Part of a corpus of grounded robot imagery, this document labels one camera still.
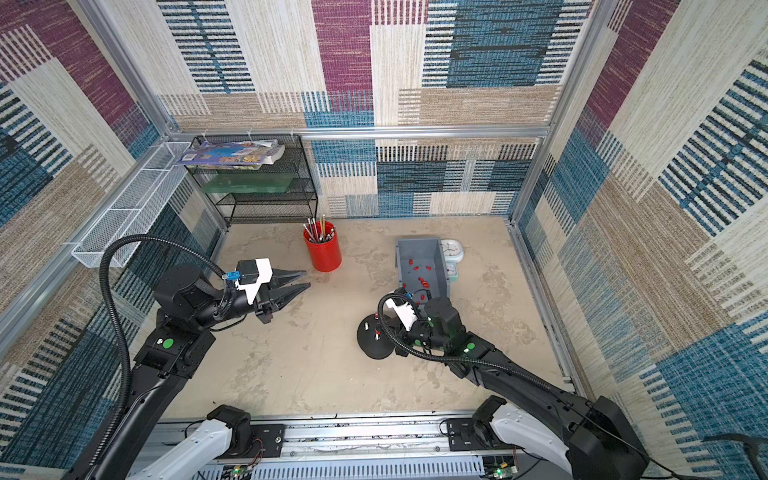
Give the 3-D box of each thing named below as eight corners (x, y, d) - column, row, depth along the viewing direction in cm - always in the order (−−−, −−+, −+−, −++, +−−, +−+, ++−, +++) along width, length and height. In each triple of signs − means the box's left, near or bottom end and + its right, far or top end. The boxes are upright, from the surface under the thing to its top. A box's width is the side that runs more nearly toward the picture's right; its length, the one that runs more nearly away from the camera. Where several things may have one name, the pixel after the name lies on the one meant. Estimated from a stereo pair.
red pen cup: (310, 272, 107) (300, 244, 95) (314, 250, 113) (305, 221, 102) (340, 272, 107) (333, 244, 95) (342, 250, 113) (337, 221, 102)
